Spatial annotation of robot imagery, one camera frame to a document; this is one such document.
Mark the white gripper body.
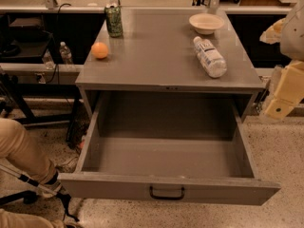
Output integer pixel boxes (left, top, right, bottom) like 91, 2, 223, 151
271, 60, 304, 105

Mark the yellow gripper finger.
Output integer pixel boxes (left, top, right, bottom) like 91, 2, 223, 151
263, 98, 295, 120

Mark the clear plastic water bottle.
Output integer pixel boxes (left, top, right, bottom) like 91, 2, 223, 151
193, 36, 227, 78

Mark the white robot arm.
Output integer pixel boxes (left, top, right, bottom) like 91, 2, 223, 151
260, 0, 304, 121

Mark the open grey top drawer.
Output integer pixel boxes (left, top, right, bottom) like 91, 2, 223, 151
60, 91, 280, 205

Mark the small clear water bottle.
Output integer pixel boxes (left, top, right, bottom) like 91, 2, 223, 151
59, 42, 73, 65

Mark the white bowl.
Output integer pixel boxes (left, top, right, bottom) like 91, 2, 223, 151
189, 13, 224, 35

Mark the grey metal cabinet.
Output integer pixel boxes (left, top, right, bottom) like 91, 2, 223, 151
76, 7, 263, 113

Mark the orange fruit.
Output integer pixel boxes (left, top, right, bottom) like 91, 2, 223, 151
91, 42, 108, 59

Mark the green drink can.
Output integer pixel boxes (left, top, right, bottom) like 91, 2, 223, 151
104, 3, 123, 37

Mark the black and white cane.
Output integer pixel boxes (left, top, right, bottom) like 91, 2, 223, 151
0, 164, 80, 222

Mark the person leg in khaki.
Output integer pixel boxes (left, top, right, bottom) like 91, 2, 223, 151
0, 118, 63, 192

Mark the black drawer handle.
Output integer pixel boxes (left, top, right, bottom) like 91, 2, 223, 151
149, 186, 185, 201

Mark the black cable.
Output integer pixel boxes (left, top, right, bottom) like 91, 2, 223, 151
44, 2, 72, 85

